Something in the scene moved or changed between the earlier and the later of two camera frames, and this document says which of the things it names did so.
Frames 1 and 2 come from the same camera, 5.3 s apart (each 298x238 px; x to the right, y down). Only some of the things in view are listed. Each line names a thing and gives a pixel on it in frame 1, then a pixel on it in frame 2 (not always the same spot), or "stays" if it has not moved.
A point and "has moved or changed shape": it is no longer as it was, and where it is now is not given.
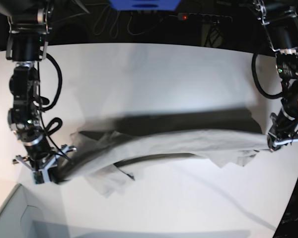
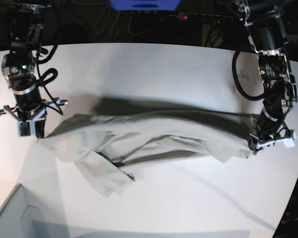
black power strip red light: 204,17 stays
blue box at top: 145,5 stays
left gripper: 44,169 → 31,114
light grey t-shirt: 228,137 has moved or changed shape
